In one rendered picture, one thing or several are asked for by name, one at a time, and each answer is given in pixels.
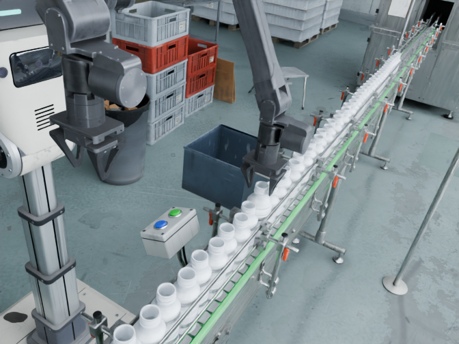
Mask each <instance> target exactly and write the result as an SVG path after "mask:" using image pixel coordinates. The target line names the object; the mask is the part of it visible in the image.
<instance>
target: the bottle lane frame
mask: <svg viewBox="0 0 459 344"><path fill-rule="evenodd" d="M407 69H408V68H406V67H404V68H403V70H402V72H401V73H399V74H398V76H397V77H396V79H395V81H398V80H399V78H400V77H402V83H403V81H404V78H405V74H406V72H408V71H407ZM396 85H397V83H394V82H392V84H391V86H390V88H388V89H387V90H386V92H385V93H384V94H383V95H382V97H381V98H380V99H379V100H380V101H383V100H384V99H385V96H387V97H388V99H387V102H390V101H391V99H392V97H393V95H394V92H395V88H396ZM381 105H382V104H381V103H378V102H377V103H376V104H375V106H374V109H372V110H371V111H370V112H369V113H368V114H367V116H366V117H365V119H364V120H363V121H362V122H361V123H360V125H359V126H358V129H363V127H364V124H367V125H369V127H368V129H367V130H368V131H370V130H371V128H372V126H371V125H370V124H369V123H368V122H369V120H370V118H371V121H370V123H371V124H375V122H376V121H377V119H378V116H379V113H380V110H381V107H382V106H381ZM360 134H361V132H359V131H356V130H355V131H354V132H353V133H352V137H351V138H350V139H348V140H347V141H346V142H345V144H344V145H343V147H342V148H340V150H339V151H338V153H337V154H336V155H335V157H334V158H333V159H332V161H331V162H330V163H329V165H328V166H327V167H326V170H327V171H331V170H332V168H333V165H334V164H335V165H337V166H338V168H337V174H340V173H341V172H342V170H343V168H344V167H345V166H346V164H345V163H344V162H343V161H344V157H345V155H346V163H348V161H349V160H350V158H351V157H350V156H347V154H346V150H347V148H348V147H349V150H348V155H351V156H352V155H353V154H354V153H355V151H356V148H357V145H358V142H359V139H360V136H361V135H360ZM328 182H329V174H327V173H323V172H322V173H321V175H320V179H319V180H318V181H317V182H314V184H313V185H312V186H311V188H310V189H309V190H307V193H306V194H305V195H304V196H303V198H302V199H301V200H300V201H299V203H298V204H297V205H295V208H294V209H293V210H292V211H291V213H290V215H289V216H288V217H286V216H285V217H286V220H285V221H284V222H283V223H281V226H280V228H278V229H277V231H276V233H275V234H274V235H270V236H271V237H273V238H275V239H277V240H280V239H281V234H282V233H287V234H288V237H287V238H288V245H291V243H292V242H293V240H294V239H295V237H296V236H297V235H298V233H299V231H300V230H301V229H302V228H303V226H304V224H305V223H306V222H307V220H308V219H309V217H310V216H311V215H312V213H313V212H314V211H313V210H312V209H311V208H310V206H311V202H312V201H313V200H314V199H313V196H314V193H315V191H316V190H317V194H316V200H319V201H321V200H322V198H323V197H324V194H325V192H326V187H327V185H328ZM318 204H319V203H318V202H316V201H315V200H314V205H313V208H314V209H316V207H317V206H318ZM276 248H277V244H275V243H273V242H271V241H268V243H267V246H266V250H264V251H263V252H261V251H260V253H259V255H258V256H257V257H253V258H254V261H253V262H252V264H251V265H250V266H248V265H247V266H248V268H247V270H246V271H245V273H244V274H241V273H239V274H241V277H240V279H239V280H238V281H237V283H234V282H233V284H234V286H233V287H232V289H231V290H230V292H226V291H225V293H226V294H227V295H226V297H225V298H224V299H223V301H222V302H218V301H216V302H218V303H219V305H218V307H217V308H216V310H215V311H214V312H213V313H211V312H208V311H207V312H208V313H210V317H209V318H208V320H207V321H206V323H205V324H201V323H199V322H198V324H199V325H201V329H200V330H199V332H198V333H197V334H196V335H195V336H191V335H189V334H188V335H189V336H190V337H191V338H192V340H191V342H190V343H189V344H213V343H214V341H215V340H216V339H219V338H220V337H221V331H222V330H223V329H224V327H225V326H226V325H227V323H228V322H229V323H231V324H232V326H231V330H232V328H233V327H234V325H235V324H236V322H237V321H238V320H239V318H240V317H241V315H242V314H243V313H244V311H245V309H246V308H247V307H248V305H249V304H250V302H251V301H252V299H253V298H254V297H255V295H256V293H257V292H258V291H259V290H260V288H261V286H262V284H261V283H260V281H258V277H259V273H260V272H261V270H260V268H261V264H262V262H263V260H265V265H264V271H265V272H267V273H269V274H270V273H271V272H272V271H273V268H274V264H275V260H276V256H277V251H278V250H276ZM245 265H246V264H245Z"/></svg>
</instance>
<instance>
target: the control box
mask: <svg viewBox="0 0 459 344"><path fill-rule="evenodd" d="M174 209H179V210H180V213H179V214H178V215H176V216H170V215H169V212H170V211H172V210H174ZM160 220H165V221H166V223H167V224H166V225H165V226H164V227H160V228H156V227H155V226H154V225H155V223H156V222H158V221H160ZM199 231H200V228H199V223H198V219H197V215H196V211H195V209H191V208H185V207H172V208H171V209H169V210H168V211H166V212H165V213H164V214H163V215H162V216H160V217H159V218H157V219H156V220H155V221H154V222H153V223H152V224H150V225H149V226H147V227H146V228H145V229H144V230H143V231H141V233H140V234H141V237H142V240H143V244H144V246H145V250H146V253H147V255H152V256H156V257H162V258H166V259H171V258H172V257H173V256H174V255H175V254H177V259H178V262H179V264H180V266H181V268H184V267H185V266H186V265H187V264H188V262H187V260H186V254H185V249H184V245H185V244H186V243H187V242H189V241H190V240H191V239H192V238H193V237H194V236H195V235H196V234H197V233H198V232H199ZM181 248H182V252H183V256H184V260H183V258H182V252H181Z"/></svg>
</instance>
